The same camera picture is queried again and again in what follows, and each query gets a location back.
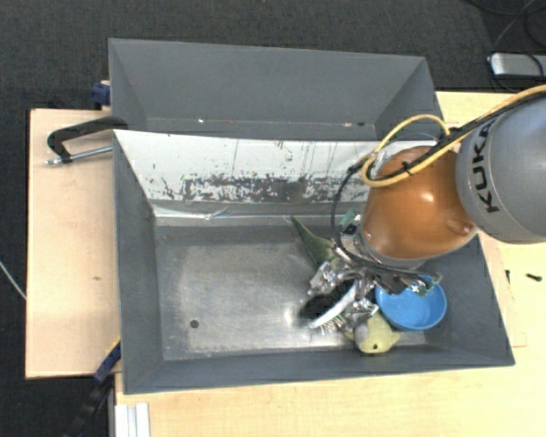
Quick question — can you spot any green toy bird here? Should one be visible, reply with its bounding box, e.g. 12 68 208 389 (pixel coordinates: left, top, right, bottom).
290 216 337 269

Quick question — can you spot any yellow-green toy animal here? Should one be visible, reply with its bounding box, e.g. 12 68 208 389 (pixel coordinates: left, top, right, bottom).
350 311 402 356

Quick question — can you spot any blue bowl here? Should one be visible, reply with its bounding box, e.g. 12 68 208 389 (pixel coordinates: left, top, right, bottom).
373 274 449 332

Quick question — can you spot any grey metal bin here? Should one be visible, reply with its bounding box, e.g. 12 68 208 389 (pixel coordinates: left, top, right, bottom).
107 37 516 395

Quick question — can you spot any pale wood flat board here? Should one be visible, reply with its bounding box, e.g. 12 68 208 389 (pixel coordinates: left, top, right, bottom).
25 108 122 381

